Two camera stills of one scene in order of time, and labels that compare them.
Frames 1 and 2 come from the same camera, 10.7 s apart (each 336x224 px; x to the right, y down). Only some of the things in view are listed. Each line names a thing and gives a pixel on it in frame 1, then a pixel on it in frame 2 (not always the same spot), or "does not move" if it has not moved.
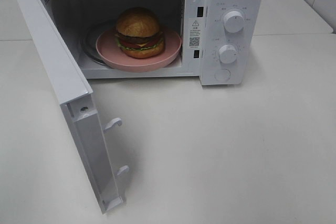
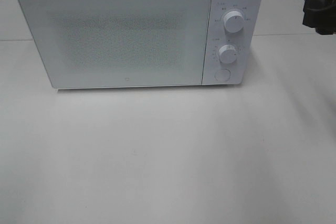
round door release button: x=222 y=75 does not move
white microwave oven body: x=219 y=17 does not move
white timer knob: x=227 y=54 does not move
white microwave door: x=76 y=97 to x=119 y=35
